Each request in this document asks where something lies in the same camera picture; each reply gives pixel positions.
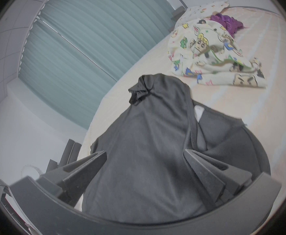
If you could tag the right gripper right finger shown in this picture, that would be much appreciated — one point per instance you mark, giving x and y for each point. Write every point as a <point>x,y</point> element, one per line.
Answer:
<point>214,177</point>

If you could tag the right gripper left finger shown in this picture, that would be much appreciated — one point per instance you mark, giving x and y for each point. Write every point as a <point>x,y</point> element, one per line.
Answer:
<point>81,170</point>

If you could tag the black T-shirt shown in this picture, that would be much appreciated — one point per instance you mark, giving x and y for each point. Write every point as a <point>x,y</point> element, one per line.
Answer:
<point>145,143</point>

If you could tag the bed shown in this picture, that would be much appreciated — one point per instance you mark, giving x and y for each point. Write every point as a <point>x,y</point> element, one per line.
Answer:
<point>263,106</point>

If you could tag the blue-green curtain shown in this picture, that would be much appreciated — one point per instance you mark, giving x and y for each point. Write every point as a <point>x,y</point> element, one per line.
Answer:
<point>103,26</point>
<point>67,82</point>

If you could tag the white printed pyjama garment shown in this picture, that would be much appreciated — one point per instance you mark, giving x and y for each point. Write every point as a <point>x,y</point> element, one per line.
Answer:
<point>206,57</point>

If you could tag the purple garment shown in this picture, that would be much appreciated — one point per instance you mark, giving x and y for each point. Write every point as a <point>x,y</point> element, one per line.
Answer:
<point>227,23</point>

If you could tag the grey bedside table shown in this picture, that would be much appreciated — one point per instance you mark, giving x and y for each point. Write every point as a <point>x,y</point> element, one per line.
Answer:
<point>176,17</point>

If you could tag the white printed pillow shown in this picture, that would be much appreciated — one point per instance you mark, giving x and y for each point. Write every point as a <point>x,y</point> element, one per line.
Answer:
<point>201,10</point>

